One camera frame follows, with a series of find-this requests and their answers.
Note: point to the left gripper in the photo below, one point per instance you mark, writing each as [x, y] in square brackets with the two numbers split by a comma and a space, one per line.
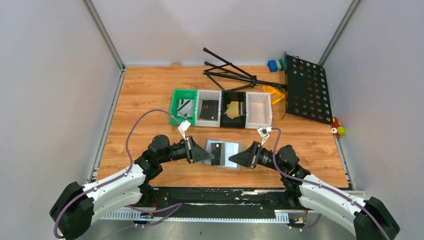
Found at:
[197, 153]

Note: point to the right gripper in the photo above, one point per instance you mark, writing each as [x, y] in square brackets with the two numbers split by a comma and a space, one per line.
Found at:
[246, 158]

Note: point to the black credit card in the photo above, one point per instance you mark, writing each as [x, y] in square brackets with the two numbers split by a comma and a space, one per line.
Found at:
[217, 149]

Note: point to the grey card holder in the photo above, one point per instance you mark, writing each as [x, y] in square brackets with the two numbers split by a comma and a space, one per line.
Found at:
[231, 148]

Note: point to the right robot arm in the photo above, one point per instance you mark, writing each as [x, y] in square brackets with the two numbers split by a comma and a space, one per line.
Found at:
[366, 219]

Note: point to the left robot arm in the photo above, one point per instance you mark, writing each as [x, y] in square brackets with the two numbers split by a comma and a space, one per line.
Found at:
[79, 206]

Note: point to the silver cards in bin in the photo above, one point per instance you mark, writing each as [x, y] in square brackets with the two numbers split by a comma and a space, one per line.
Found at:
[185, 108]

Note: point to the black card in bin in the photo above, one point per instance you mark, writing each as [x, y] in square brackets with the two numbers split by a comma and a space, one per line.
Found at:
[209, 110]

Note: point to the gold cards in bin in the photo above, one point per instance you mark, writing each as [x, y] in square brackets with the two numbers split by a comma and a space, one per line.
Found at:
[234, 109]

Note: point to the white bin with black card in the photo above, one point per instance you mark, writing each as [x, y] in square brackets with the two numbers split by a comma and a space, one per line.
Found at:
[205, 95]

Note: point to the white empty bin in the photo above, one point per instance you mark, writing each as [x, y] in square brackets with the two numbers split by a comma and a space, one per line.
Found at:
[258, 110]

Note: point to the green plastic bin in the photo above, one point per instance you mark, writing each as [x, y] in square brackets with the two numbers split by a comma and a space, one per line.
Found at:
[184, 94]

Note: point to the black plastic bin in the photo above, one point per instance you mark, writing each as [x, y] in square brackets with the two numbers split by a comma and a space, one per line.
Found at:
[227, 97]

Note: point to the black folding stand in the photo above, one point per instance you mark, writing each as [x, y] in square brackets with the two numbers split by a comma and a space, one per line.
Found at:
[230, 71]

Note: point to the black perforated tray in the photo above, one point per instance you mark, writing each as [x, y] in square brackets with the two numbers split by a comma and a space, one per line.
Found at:
[307, 91]

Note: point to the colourful toy figure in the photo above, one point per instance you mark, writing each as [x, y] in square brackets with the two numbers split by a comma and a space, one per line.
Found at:
[337, 129]

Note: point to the blue toy block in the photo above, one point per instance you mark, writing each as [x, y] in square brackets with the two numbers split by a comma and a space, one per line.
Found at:
[276, 65]

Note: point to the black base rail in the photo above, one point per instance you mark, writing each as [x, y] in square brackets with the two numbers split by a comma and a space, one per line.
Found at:
[207, 203]

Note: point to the yellow toy frame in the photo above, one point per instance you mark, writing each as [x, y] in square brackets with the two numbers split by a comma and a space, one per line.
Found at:
[276, 95]

